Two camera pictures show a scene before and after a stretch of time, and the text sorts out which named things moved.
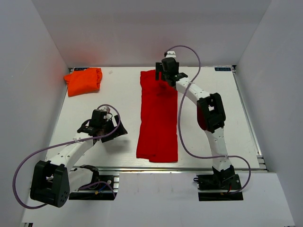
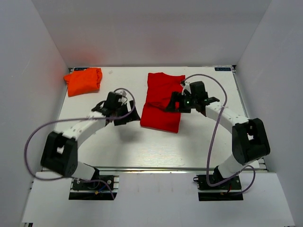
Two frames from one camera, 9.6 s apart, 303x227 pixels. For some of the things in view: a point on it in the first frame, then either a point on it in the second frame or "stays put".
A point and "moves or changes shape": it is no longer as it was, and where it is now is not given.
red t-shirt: [157, 139] moves or changes shape
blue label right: [222, 69] stays put
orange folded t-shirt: [83, 82] stays put
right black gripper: [159, 68] to [176, 97]
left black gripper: [120, 131] to [133, 116]
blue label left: [80, 69] stays put
